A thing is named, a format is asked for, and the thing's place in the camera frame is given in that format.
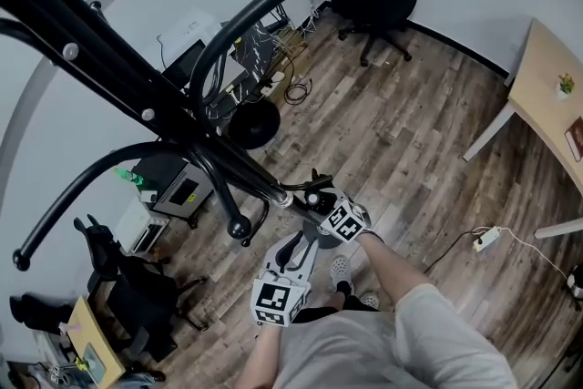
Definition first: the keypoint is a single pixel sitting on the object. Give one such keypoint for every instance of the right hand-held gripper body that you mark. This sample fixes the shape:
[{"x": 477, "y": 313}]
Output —
[{"x": 346, "y": 221}]

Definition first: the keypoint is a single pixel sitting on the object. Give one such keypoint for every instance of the white microwave oven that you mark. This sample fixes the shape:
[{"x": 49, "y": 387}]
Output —
[{"x": 187, "y": 29}]

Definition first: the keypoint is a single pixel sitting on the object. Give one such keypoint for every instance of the light wooden table white legs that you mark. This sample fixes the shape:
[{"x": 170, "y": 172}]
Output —
[{"x": 542, "y": 73}]

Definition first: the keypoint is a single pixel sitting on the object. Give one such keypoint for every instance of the person's black shorts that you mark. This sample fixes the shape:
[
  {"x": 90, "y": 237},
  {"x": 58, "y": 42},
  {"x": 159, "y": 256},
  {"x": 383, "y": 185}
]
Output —
[{"x": 319, "y": 313}]

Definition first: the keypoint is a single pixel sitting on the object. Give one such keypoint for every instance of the silver metal box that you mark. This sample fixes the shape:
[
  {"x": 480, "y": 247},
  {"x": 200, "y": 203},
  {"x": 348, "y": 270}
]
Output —
[{"x": 234, "y": 73}]

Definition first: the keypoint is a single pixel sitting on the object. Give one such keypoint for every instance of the person's left forearm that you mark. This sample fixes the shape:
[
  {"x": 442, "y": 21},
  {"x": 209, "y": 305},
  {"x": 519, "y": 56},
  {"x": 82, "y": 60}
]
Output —
[{"x": 259, "y": 360}]

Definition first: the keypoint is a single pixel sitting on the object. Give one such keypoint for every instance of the white toaster oven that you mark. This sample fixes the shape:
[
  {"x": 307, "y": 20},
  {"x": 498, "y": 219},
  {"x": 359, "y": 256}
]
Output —
[{"x": 132, "y": 225}]

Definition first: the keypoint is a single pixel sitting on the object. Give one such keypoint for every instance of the brown book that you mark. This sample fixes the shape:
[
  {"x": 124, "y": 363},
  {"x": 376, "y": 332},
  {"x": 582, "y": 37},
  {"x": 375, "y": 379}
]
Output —
[{"x": 576, "y": 136}]

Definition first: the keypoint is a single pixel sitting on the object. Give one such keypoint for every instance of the green plastic bottle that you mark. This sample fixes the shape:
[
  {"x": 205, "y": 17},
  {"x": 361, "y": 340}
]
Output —
[{"x": 129, "y": 176}]

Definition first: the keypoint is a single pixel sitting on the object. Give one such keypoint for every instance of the brown cardboard box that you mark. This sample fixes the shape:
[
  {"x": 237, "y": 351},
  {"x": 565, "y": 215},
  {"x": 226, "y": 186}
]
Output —
[{"x": 291, "y": 45}]

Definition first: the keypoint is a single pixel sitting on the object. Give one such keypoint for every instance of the white perforated clog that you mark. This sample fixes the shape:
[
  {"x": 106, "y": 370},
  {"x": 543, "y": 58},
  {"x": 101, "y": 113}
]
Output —
[
  {"x": 341, "y": 271},
  {"x": 370, "y": 299}
]

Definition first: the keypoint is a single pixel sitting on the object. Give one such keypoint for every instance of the small white box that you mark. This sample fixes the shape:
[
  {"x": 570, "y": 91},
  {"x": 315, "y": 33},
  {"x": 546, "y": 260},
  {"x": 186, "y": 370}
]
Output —
[{"x": 148, "y": 196}]

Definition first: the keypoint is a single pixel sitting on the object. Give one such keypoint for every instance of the light wooden desk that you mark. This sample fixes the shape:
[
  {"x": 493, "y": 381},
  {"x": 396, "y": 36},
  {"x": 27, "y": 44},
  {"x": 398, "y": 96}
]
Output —
[{"x": 86, "y": 328}]

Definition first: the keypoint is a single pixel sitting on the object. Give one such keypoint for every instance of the black metal cabinet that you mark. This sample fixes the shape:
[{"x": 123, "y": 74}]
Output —
[{"x": 182, "y": 191}]

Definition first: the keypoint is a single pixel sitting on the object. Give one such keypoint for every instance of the person's right forearm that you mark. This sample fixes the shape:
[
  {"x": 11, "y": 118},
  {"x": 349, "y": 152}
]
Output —
[{"x": 387, "y": 269}]

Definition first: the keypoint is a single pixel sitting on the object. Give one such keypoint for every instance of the person's beige shirt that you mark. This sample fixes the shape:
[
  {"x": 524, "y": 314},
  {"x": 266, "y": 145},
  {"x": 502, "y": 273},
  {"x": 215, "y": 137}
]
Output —
[{"x": 364, "y": 355}]

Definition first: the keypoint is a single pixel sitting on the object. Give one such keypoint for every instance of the black metal coat rack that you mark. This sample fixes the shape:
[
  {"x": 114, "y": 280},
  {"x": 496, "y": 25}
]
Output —
[{"x": 109, "y": 83}]

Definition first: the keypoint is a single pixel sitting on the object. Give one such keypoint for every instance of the white power strip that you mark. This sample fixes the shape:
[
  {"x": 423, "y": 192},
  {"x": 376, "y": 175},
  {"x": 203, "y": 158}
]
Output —
[
  {"x": 266, "y": 90},
  {"x": 486, "y": 239}
]

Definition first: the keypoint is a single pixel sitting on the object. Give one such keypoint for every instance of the small potted plant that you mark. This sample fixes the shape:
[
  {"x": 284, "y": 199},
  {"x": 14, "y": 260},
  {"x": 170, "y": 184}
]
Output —
[{"x": 565, "y": 91}]

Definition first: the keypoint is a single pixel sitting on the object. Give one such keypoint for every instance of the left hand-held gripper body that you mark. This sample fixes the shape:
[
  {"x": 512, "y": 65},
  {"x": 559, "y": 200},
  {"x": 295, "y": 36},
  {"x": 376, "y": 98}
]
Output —
[{"x": 278, "y": 300}]

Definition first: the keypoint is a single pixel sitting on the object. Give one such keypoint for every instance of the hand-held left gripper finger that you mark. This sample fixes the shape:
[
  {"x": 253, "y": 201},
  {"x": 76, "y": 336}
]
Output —
[
  {"x": 274, "y": 252},
  {"x": 310, "y": 259}
]

